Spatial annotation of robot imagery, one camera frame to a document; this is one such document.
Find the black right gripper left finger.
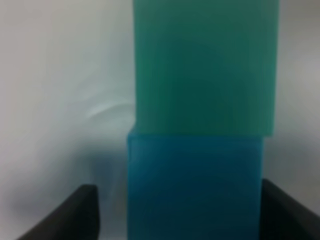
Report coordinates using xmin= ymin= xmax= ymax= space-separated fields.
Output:
xmin=19 ymin=184 xmax=100 ymax=240

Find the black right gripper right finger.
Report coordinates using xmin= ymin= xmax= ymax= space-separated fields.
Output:
xmin=259 ymin=179 xmax=320 ymax=240

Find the blue block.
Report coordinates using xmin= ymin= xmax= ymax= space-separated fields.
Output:
xmin=127 ymin=130 xmax=264 ymax=240

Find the green block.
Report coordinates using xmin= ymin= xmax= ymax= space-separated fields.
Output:
xmin=132 ymin=0 xmax=280 ymax=136

